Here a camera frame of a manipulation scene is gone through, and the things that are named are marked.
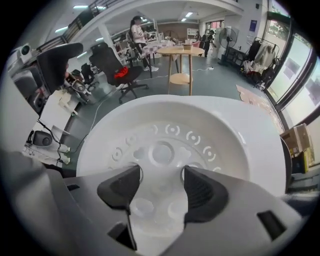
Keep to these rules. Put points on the flattened cardboard sheets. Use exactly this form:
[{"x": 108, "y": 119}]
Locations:
[{"x": 257, "y": 100}]

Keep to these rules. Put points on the pink chair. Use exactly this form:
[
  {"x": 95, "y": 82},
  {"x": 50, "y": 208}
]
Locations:
[{"x": 197, "y": 44}]

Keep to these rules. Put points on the round wooden side table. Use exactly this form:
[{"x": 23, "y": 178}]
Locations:
[{"x": 183, "y": 51}]

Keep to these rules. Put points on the white steamer tray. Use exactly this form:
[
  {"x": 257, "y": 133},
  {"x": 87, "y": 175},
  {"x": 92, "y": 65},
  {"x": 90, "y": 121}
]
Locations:
[{"x": 225, "y": 120}]

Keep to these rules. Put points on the clothes rack with clothes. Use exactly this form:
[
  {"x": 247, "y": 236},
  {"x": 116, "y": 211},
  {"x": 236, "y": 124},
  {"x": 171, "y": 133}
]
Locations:
[{"x": 262, "y": 53}]

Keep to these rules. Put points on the table with checked cloth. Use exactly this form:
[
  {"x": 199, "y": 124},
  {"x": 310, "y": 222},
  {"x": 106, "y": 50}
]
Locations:
[{"x": 157, "y": 47}]

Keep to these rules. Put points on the red cloth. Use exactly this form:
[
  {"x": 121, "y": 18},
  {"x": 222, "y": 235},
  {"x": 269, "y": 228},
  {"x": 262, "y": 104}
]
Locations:
[{"x": 121, "y": 73}]

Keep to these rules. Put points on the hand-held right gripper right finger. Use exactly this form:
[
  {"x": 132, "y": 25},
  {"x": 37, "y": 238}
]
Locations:
[{"x": 225, "y": 225}]

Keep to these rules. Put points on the black standing fan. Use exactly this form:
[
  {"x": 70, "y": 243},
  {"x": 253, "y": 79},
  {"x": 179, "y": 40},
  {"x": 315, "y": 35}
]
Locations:
[{"x": 228, "y": 36}]

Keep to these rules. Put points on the white power strip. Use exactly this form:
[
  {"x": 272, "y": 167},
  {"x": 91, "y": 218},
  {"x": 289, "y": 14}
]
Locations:
[{"x": 209, "y": 68}]

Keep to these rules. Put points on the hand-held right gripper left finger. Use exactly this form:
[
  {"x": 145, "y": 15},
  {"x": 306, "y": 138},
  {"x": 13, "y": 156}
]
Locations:
[{"x": 100, "y": 215}]

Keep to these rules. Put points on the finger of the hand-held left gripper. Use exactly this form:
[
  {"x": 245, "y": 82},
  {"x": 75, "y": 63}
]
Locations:
[{"x": 55, "y": 65}]

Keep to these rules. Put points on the black bin yellow lid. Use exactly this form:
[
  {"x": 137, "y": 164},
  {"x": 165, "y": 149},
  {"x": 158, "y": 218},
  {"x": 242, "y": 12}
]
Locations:
[{"x": 300, "y": 162}]

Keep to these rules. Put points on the black office chair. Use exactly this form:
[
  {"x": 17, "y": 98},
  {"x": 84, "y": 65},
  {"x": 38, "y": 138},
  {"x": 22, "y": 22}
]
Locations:
[{"x": 105, "y": 60}]

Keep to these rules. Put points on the brown cardboard box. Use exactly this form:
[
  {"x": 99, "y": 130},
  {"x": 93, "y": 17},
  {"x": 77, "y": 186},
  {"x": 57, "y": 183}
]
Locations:
[{"x": 297, "y": 138}]

